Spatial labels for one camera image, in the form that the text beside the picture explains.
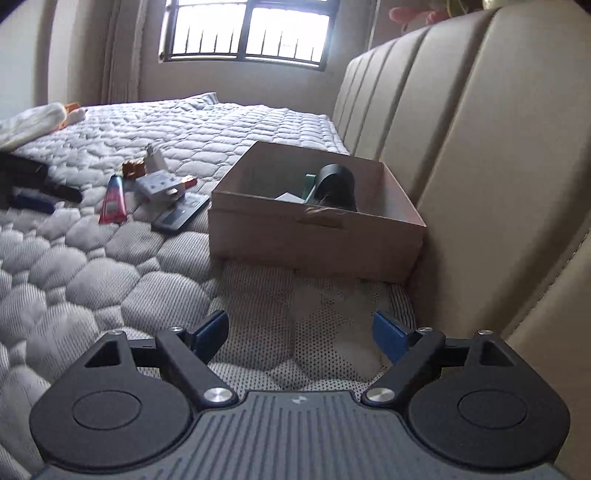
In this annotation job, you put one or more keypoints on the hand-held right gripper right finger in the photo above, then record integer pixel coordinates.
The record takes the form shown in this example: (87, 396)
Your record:
(390, 334)

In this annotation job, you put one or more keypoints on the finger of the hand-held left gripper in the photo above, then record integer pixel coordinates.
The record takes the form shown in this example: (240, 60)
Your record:
(23, 170)
(34, 203)

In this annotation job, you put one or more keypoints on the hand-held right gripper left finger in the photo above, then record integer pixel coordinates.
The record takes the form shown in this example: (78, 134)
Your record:
(212, 334)

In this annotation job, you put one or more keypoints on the pink cardboard box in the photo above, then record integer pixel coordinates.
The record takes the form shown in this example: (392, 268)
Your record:
(300, 244)

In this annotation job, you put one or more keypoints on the black tape dispenser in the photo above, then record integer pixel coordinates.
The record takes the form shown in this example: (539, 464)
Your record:
(337, 187)

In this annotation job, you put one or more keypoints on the green plastic tool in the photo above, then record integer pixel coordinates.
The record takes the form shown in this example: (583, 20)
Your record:
(309, 187)

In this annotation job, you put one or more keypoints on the white plush pillow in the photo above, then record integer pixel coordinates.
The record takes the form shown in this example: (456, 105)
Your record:
(30, 127)

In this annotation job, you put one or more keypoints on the quilted white mattress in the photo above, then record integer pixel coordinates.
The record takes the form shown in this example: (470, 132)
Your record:
(69, 267)

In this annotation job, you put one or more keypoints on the orange and white plush toy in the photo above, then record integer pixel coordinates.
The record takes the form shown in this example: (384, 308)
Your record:
(74, 114)

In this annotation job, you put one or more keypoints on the pink tube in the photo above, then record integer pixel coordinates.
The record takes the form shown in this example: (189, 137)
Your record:
(112, 203)

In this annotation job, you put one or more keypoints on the small orange item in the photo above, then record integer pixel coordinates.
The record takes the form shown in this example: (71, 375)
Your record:
(133, 170)

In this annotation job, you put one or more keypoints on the white rectangular box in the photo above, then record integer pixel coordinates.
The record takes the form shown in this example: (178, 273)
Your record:
(157, 184)

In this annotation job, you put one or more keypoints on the black flat electronic device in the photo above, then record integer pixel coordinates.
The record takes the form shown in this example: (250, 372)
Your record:
(180, 213)

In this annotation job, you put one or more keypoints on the white power adapter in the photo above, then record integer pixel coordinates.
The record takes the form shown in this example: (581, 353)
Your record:
(154, 161)

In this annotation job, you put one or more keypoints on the small red item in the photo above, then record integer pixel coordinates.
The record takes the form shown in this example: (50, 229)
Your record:
(188, 182)

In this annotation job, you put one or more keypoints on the beige curtain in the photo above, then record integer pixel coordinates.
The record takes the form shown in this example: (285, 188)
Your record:
(121, 50)

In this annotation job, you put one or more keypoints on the beige padded headboard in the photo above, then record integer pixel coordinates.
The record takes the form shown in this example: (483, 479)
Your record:
(485, 161)

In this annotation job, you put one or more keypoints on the barred window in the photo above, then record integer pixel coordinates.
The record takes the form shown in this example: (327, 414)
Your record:
(244, 27)

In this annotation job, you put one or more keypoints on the pink plush toy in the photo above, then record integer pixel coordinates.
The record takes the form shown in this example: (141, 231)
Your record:
(415, 13)

